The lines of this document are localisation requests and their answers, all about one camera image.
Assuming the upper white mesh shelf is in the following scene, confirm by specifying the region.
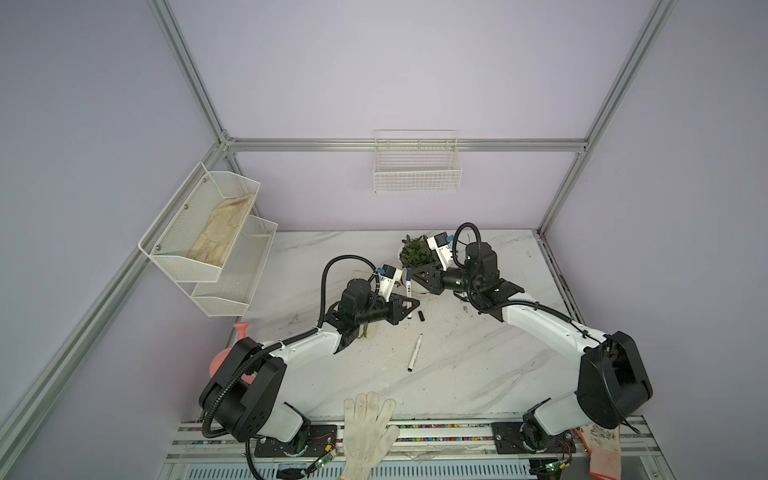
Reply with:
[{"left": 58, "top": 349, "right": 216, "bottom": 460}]
[{"left": 138, "top": 163, "right": 260, "bottom": 283}]

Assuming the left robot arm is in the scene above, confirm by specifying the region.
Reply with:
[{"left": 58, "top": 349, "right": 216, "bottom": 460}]
[{"left": 199, "top": 279, "right": 420, "bottom": 444}]

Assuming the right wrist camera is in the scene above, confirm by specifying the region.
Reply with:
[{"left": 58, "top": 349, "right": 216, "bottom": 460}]
[{"left": 427, "top": 232, "right": 454, "bottom": 271}]

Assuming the potted green plant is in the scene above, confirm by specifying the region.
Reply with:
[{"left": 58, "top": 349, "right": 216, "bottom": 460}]
[{"left": 398, "top": 235, "right": 439, "bottom": 269}]

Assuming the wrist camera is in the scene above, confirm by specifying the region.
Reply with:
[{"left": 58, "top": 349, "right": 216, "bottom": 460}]
[
  {"left": 427, "top": 232, "right": 454, "bottom": 271},
  {"left": 378, "top": 264, "right": 402, "bottom": 302}
]

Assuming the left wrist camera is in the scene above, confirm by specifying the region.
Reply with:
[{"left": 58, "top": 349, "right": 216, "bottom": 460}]
[{"left": 378, "top": 264, "right": 402, "bottom": 302}]

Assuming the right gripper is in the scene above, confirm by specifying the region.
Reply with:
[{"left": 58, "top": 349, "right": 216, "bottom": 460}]
[{"left": 406, "top": 261, "right": 478, "bottom": 299}]

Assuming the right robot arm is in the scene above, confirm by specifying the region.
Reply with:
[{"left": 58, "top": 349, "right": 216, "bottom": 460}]
[{"left": 410, "top": 233, "right": 653, "bottom": 452}]

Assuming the orange white glove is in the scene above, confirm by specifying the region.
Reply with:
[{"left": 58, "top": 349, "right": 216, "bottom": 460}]
[{"left": 578, "top": 424, "right": 622, "bottom": 480}]

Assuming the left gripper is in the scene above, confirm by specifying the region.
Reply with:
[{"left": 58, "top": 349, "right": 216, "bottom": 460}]
[{"left": 355, "top": 291, "right": 417, "bottom": 325}]

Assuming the white wire basket back wall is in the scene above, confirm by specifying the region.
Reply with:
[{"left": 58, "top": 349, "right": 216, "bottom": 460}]
[{"left": 373, "top": 129, "right": 463, "bottom": 194}]

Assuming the white mesh shelf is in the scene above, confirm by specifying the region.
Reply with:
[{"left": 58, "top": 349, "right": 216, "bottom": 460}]
[
  {"left": 191, "top": 215, "right": 278, "bottom": 317},
  {"left": 138, "top": 163, "right": 260, "bottom": 283}
]

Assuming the white marker blue tip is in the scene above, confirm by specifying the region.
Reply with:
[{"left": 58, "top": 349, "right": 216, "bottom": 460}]
[{"left": 404, "top": 268, "right": 413, "bottom": 308}]

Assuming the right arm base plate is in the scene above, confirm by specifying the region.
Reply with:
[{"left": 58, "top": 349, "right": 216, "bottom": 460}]
[{"left": 491, "top": 421, "right": 575, "bottom": 454}]

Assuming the white work glove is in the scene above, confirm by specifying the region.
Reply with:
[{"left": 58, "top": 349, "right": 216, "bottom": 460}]
[{"left": 340, "top": 391, "right": 400, "bottom": 480}]

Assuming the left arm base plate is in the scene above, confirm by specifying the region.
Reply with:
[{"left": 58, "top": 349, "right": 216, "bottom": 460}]
[{"left": 251, "top": 424, "right": 338, "bottom": 458}]

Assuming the lower white mesh shelf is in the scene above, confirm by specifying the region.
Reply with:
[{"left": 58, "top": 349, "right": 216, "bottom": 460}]
[{"left": 191, "top": 215, "right": 278, "bottom": 317}]

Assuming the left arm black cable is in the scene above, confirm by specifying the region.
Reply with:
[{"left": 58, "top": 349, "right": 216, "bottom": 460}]
[{"left": 316, "top": 254, "right": 379, "bottom": 328}]

